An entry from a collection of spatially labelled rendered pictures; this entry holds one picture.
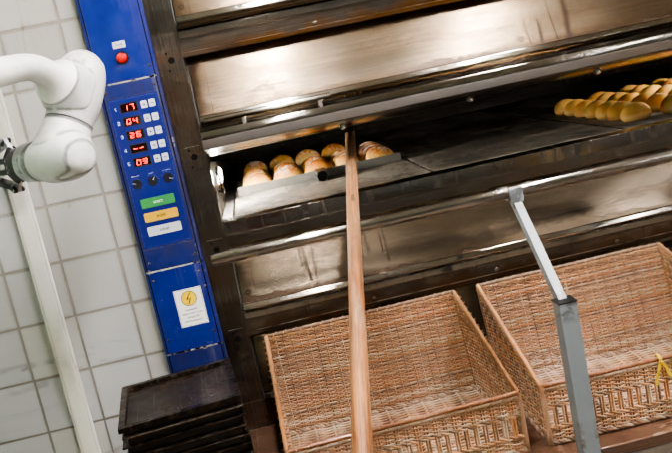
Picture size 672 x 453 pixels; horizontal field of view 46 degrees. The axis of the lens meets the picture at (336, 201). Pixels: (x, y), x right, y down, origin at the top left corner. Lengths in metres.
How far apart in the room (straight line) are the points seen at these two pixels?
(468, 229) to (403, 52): 0.53
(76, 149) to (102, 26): 0.54
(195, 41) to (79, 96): 0.51
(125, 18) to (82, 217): 0.54
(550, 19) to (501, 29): 0.14
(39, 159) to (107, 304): 0.64
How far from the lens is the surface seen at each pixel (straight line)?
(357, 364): 1.30
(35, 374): 2.37
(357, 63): 2.18
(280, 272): 2.22
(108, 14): 2.16
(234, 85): 2.16
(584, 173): 1.96
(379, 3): 2.20
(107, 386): 2.34
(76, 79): 1.75
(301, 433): 2.25
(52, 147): 1.72
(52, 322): 2.29
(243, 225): 2.19
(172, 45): 2.17
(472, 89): 2.09
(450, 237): 2.27
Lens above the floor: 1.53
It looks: 10 degrees down
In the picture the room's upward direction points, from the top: 12 degrees counter-clockwise
